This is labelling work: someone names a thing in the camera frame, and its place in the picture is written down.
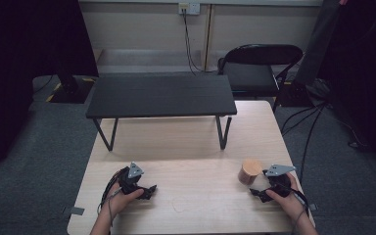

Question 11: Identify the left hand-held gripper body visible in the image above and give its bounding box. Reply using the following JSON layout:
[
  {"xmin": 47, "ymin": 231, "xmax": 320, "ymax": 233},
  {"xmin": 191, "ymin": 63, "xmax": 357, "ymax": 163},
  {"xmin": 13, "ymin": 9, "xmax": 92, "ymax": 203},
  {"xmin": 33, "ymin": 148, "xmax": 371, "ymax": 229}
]
[{"xmin": 117, "ymin": 162, "xmax": 146, "ymax": 196}]

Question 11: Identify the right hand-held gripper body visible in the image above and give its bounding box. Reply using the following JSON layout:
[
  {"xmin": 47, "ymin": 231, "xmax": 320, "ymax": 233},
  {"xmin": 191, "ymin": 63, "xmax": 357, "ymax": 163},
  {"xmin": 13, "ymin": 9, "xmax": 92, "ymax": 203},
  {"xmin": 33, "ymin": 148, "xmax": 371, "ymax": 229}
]
[{"xmin": 261, "ymin": 164, "xmax": 298, "ymax": 199}]

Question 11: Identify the wooden cylinder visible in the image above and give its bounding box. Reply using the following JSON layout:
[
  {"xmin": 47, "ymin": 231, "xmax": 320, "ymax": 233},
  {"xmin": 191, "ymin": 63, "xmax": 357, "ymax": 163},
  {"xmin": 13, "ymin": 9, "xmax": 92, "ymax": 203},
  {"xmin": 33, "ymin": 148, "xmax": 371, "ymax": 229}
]
[{"xmin": 237, "ymin": 158, "xmax": 263, "ymax": 186}]

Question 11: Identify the person's left hand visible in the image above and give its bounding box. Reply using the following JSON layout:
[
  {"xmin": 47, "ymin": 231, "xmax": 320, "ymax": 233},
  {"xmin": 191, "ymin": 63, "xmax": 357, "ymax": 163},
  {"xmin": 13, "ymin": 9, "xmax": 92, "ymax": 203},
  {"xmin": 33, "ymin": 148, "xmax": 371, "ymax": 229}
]
[{"xmin": 105, "ymin": 182, "xmax": 145, "ymax": 219}]

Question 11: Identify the person's right hand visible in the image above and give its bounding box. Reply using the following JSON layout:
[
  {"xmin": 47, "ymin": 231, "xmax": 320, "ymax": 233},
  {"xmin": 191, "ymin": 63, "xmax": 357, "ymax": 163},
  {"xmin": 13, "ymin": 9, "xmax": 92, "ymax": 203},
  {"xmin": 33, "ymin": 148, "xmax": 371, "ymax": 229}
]
[{"xmin": 264, "ymin": 171, "xmax": 306, "ymax": 220}]

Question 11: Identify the black low shelf table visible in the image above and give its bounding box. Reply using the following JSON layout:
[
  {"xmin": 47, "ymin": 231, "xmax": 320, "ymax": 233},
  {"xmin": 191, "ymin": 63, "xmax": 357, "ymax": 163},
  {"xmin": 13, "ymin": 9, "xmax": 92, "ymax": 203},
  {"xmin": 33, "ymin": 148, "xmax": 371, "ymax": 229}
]
[{"xmin": 85, "ymin": 74, "xmax": 238, "ymax": 153}]

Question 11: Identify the black stand base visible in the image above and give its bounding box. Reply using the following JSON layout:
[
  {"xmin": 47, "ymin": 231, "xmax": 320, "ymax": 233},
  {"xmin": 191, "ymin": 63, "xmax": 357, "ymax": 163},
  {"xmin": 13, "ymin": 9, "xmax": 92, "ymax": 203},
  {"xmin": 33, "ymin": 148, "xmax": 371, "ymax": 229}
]
[{"xmin": 46, "ymin": 75, "xmax": 96, "ymax": 105}]

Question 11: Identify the black folding chair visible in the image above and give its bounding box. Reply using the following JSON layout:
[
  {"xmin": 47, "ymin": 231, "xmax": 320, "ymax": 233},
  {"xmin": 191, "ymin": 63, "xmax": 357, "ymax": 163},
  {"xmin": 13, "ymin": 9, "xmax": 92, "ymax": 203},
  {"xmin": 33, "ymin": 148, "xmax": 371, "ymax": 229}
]
[{"xmin": 216, "ymin": 43, "xmax": 305, "ymax": 114}]

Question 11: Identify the black curtain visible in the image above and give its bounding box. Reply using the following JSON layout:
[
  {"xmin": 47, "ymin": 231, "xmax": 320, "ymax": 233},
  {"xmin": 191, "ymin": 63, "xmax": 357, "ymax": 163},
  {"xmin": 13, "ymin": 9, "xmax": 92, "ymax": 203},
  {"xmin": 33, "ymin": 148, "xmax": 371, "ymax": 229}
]
[
  {"xmin": 316, "ymin": 0, "xmax": 376, "ymax": 179},
  {"xmin": 0, "ymin": 0, "xmax": 100, "ymax": 174}
]

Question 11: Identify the dark leaning panel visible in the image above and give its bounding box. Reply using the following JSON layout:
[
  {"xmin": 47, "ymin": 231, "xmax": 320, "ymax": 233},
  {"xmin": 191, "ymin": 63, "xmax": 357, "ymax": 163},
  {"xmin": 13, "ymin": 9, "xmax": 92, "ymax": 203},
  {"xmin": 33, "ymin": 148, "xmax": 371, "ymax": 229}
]
[{"xmin": 294, "ymin": 0, "xmax": 342, "ymax": 86}]

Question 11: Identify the left hand-held gripper cable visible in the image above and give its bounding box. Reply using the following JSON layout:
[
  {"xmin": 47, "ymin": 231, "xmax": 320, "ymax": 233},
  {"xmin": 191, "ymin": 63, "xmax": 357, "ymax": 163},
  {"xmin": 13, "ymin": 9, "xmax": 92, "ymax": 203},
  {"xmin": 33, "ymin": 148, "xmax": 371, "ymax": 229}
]
[{"xmin": 97, "ymin": 167, "xmax": 125, "ymax": 228}]

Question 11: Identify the hand-held gripper cable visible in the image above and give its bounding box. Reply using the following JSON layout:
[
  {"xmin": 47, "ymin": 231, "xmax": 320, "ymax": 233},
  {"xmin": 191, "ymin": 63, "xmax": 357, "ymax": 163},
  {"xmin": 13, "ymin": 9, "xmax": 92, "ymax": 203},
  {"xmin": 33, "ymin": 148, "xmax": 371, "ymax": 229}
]
[
  {"xmin": 278, "ymin": 183, "xmax": 310, "ymax": 226},
  {"xmin": 97, "ymin": 167, "xmax": 125, "ymax": 228}
]

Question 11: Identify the right hand-held gripper cable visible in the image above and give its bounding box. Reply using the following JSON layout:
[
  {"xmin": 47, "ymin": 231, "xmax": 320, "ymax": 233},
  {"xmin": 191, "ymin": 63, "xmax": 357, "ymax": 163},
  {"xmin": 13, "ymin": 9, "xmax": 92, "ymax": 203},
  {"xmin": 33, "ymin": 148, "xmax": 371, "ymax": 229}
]
[{"xmin": 278, "ymin": 183, "xmax": 310, "ymax": 226}]

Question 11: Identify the black floor cable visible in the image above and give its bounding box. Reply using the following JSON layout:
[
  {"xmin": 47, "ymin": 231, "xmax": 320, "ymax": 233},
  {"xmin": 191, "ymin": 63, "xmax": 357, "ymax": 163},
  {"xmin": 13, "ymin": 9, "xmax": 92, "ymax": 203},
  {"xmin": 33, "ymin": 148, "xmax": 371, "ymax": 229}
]
[{"xmin": 280, "ymin": 101, "xmax": 329, "ymax": 185}]

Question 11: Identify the black wall socket cable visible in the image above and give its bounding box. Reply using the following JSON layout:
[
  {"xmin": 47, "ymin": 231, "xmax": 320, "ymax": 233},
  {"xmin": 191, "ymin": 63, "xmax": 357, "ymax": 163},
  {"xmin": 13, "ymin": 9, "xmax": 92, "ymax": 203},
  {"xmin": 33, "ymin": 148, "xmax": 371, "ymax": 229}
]
[{"xmin": 182, "ymin": 9, "xmax": 217, "ymax": 75}]

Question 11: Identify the white wall socket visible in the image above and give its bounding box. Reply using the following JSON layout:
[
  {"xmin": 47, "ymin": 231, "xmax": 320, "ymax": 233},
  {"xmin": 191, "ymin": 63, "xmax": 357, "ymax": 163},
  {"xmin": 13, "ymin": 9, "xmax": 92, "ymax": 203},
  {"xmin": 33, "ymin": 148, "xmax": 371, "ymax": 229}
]
[{"xmin": 177, "ymin": 2, "xmax": 202, "ymax": 16}]

